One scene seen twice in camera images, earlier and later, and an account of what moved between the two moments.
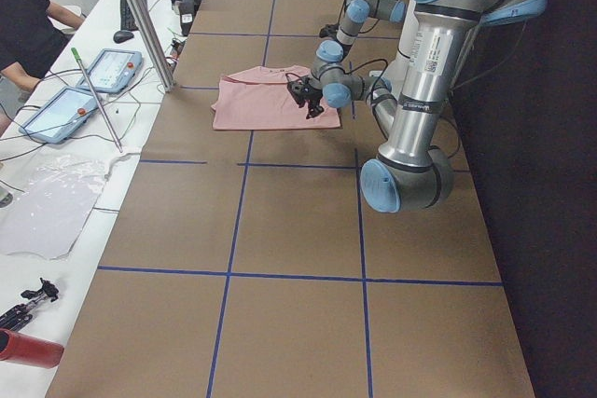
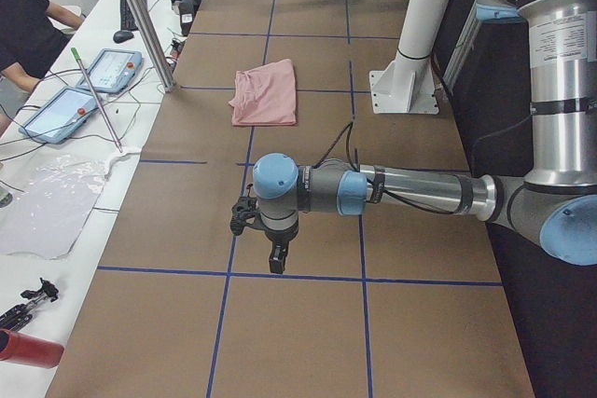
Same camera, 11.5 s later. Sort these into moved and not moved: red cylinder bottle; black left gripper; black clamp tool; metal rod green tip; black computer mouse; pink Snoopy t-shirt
Moved: pink Snoopy t-shirt; black left gripper
Not moved: black computer mouse; metal rod green tip; red cylinder bottle; black clamp tool
